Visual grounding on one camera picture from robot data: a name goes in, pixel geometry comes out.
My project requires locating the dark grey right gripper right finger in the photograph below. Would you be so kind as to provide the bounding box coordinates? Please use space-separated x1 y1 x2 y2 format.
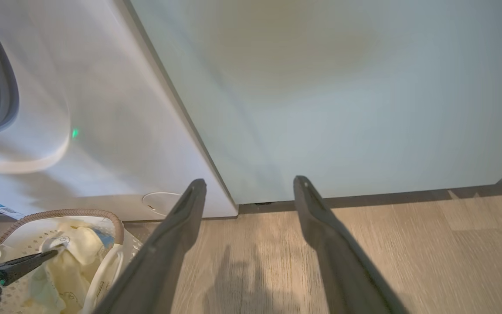
293 176 408 314

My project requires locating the white front-load washing machine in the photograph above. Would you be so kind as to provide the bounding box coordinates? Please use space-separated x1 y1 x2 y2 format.
0 0 239 221

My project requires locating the blue cloth piece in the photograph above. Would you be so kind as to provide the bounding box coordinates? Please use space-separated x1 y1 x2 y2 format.
94 229 116 249

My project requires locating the blue energy label sticker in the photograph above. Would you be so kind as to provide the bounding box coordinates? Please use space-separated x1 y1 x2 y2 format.
0 203 25 220

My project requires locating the pale green cabinet panel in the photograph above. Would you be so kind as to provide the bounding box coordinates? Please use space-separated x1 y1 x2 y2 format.
129 0 502 205

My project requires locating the white perforated laundry basket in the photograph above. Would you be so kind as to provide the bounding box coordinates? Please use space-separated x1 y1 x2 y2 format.
0 208 145 314

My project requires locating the round white filter cover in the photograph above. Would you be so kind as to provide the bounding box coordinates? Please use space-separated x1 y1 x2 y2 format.
142 192 183 217

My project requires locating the cream clothes bundle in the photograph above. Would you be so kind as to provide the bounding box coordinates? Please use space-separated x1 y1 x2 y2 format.
21 222 117 314

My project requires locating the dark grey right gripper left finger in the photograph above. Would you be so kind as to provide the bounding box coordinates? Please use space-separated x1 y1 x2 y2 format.
94 179 207 314

